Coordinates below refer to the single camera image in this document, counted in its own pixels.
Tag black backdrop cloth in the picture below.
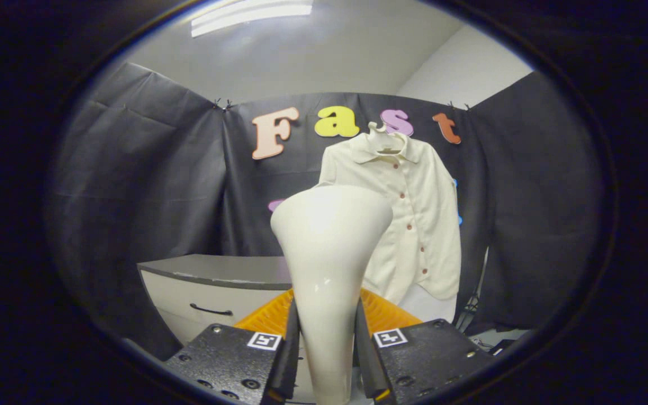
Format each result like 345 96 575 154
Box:
46 61 604 362

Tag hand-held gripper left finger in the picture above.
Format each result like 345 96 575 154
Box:
165 288 301 405

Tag cream plastic clothes hanger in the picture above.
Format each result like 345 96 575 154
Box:
367 121 407 156

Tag white garment steamer head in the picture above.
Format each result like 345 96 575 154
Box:
270 184 394 405

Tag black cabinet drawer handle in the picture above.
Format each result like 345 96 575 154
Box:
190 303 233 317

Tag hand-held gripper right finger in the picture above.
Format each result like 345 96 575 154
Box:
355 287 496 403

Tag cream button-up shirt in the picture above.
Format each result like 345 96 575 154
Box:
317 133 462 305

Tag white garment steamer stand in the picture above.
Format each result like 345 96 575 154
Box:
399 282 458 325

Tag hanging black cables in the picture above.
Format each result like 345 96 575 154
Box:
455 291 480 334

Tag grey cabinet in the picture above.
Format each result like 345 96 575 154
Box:
137 254 303 403

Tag ceiling light panel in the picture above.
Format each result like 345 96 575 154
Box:
191 0 314 38

